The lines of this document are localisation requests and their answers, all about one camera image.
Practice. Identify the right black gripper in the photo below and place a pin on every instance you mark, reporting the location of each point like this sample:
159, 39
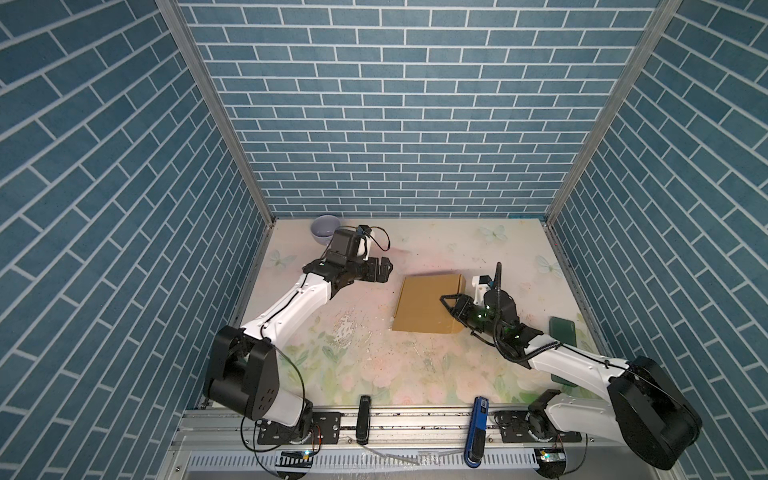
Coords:
461, 307

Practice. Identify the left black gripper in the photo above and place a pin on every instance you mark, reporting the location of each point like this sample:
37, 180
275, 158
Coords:
372, 274

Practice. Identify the brown cardboard paper box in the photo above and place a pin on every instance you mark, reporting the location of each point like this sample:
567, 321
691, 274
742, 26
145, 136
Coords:
419, 308

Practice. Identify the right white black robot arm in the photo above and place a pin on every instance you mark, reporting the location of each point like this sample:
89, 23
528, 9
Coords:
635, 402

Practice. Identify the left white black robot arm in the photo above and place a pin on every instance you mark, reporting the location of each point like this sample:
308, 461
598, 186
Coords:
243, 371

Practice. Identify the lavender ceramic cup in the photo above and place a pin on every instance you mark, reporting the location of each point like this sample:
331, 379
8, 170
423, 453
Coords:
323, 227

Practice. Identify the dark green phone case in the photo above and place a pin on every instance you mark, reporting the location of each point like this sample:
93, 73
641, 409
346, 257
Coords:
563, 330

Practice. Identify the blue black stapler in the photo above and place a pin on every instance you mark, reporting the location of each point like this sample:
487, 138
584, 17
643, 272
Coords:
476, 436

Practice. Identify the black marker pen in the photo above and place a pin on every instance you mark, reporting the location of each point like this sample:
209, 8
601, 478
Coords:
363, 422

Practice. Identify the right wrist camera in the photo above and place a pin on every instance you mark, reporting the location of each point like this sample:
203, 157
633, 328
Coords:
481, 284

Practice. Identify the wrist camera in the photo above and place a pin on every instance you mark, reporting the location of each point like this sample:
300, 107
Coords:
481, 284
364, 234

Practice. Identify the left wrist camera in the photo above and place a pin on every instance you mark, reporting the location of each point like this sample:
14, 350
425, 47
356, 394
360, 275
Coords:
364, 234

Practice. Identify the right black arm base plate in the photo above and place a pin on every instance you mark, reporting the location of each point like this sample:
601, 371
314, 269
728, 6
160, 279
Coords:
527, 426

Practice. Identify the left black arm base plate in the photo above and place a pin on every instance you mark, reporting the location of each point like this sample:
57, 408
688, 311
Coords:
324, 425

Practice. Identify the aluminium front rail frame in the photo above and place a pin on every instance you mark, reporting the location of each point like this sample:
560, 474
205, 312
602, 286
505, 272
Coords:
404, 443

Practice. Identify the left aluminium corner post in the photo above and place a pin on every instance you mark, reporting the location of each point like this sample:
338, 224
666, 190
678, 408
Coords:
182, 35

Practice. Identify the aluminium corner post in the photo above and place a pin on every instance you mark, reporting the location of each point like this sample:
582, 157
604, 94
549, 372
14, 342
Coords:
657, 24
182, 35

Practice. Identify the right aluminium corner post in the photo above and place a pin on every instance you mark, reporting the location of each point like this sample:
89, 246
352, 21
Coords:
657, 24

